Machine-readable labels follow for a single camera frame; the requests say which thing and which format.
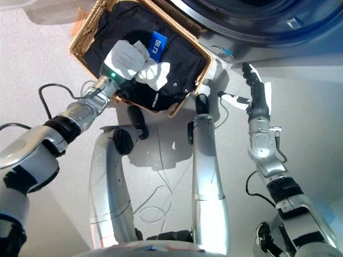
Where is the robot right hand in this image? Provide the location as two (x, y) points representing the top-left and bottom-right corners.
(219, 63), (270, 116)

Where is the black and white sneaker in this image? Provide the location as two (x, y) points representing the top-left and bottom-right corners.
(255, 222), (282, 257)

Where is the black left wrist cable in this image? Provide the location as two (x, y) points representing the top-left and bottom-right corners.
(0, 83), (100, 132)

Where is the blue card with white print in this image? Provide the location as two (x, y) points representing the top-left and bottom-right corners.
(148, 31), (169, 61)

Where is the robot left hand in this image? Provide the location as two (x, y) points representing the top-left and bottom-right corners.
(99, 39), (151, 87)

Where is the black garment with white print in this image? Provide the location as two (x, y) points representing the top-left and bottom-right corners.
(84, 2), (207, 112)

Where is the brown wicker laundry basket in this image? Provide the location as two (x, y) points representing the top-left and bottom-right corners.
(68, 0), (215, 117)

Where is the thin white floor cable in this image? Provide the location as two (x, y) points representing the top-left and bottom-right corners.
(133, 127), (175, 226)

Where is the dark grey washing machine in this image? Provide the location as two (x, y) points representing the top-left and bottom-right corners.
(163, 0), (343, 64)

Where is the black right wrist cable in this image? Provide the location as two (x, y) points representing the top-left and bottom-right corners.
(245, 126), (288, 207)

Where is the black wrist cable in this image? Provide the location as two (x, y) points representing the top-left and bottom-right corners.
(245, 126), (288, 207)
(0, 83), (100, 132)

